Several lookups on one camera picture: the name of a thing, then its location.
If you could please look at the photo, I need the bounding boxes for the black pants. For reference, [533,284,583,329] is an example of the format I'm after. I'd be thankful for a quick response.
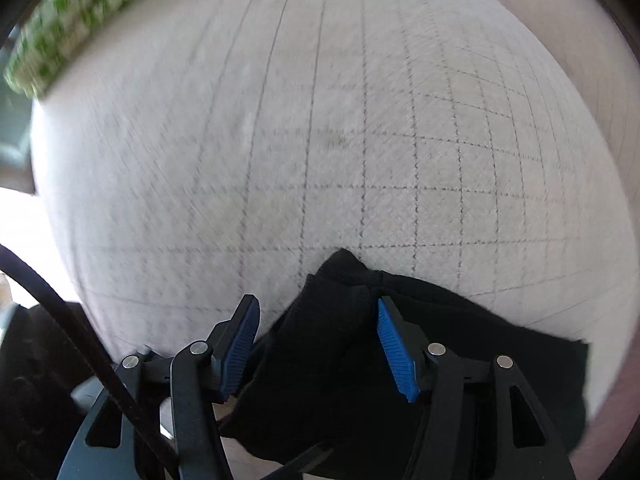
[221,249,588,479]

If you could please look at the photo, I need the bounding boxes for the pink quilted mattress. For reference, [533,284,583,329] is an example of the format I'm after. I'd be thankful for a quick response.
[32,0,639,417]

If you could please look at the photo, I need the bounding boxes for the green patterned quilt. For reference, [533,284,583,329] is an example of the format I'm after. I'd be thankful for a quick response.
[4,0,134,99]

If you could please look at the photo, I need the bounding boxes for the black cable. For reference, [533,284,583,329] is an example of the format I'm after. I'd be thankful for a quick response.
[0,242,181,480]

